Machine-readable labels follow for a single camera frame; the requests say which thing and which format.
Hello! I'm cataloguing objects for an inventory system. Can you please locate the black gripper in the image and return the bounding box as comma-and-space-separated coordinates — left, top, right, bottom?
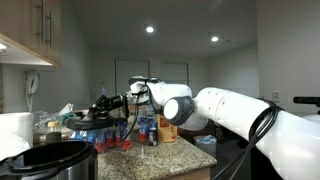
86, 93, 130, 122

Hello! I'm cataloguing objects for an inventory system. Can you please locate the black pressure cooker lid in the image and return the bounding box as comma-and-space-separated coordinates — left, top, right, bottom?
65, 110, 129, 132

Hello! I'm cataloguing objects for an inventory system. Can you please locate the dark jar yellow lid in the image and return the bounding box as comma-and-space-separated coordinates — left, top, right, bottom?
45, 120, 63, 144

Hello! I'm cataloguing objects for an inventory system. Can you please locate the stainless steel pressure cooker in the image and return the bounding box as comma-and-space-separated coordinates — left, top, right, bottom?
0, 139, 99, 180

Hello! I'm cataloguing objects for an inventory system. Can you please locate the green tissue pack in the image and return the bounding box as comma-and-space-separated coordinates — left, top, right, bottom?
57, 103, 81, 118

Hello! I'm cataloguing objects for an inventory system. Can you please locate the dark labelled container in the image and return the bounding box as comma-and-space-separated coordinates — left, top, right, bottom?
148, 125, 158, 147

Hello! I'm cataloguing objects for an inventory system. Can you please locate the clear plastic bag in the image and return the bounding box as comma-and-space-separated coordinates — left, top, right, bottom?
32, 109, 61, 136

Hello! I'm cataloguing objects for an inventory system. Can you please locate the brown cardboard box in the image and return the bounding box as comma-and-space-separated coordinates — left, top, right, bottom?
157, 114, 178, 144

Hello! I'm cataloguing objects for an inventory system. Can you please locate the large white window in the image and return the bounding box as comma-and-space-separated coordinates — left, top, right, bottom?
160, 61, 190, 88

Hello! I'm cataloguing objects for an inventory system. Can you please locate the white paper towel roll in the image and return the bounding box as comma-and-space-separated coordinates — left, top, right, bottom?
0, 112, 34, 149

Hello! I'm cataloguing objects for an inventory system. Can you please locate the white crumpled paper towel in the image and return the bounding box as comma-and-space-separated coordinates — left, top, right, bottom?
0, 132, 32, 162

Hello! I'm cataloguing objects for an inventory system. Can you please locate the trash bin blue bag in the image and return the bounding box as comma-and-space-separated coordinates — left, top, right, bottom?
193, 134, 218, 158

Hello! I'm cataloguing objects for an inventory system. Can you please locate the white wall phone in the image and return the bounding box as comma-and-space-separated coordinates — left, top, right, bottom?
23, 69, 42, 113

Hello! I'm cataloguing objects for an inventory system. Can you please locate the silver cabinet bar handle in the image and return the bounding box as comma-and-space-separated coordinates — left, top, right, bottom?
44, 9, 54, 49
35, 0, 47, 43

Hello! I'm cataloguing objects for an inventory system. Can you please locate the wooden wall cabinet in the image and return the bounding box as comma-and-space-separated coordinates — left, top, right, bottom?
0, 0, 63, 68

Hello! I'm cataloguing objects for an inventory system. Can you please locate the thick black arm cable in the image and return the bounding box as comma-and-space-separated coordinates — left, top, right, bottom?
211, 104, 284, 180

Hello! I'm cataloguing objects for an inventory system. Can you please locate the white wall outlet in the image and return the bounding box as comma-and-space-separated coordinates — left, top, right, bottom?
271, 91, 281, 104

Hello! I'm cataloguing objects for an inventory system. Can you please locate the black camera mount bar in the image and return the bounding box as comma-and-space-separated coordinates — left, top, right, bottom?
292, 96, 320, 108

